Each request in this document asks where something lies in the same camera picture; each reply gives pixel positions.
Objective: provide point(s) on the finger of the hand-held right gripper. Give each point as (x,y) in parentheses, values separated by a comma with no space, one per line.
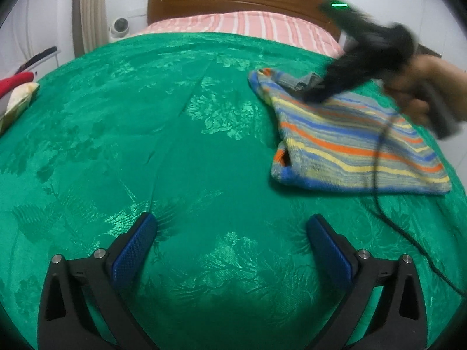
(328,80)

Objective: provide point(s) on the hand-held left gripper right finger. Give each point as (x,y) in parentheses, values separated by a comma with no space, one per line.
(328,251)

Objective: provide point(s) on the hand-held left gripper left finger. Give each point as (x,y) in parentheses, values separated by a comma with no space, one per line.
(135,248)

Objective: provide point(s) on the striped knit sweater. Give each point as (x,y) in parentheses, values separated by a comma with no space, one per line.
(346,146)

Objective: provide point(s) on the person's right hand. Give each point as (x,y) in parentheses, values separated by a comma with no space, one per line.
(430,73)

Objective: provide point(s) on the pink striped pillow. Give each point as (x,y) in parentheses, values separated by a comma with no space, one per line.
(255,25)

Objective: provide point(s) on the green floral blanket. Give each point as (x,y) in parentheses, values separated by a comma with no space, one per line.
(182,153)

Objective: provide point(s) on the red cloth item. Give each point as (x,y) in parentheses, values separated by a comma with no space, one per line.
(14,82)

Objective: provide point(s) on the black stick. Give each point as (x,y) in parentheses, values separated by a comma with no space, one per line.
(38,58)

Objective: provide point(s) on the small white fan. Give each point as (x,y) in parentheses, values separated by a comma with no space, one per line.
(120,26)

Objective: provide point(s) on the beige curtain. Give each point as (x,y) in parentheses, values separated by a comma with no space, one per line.
(89,11)

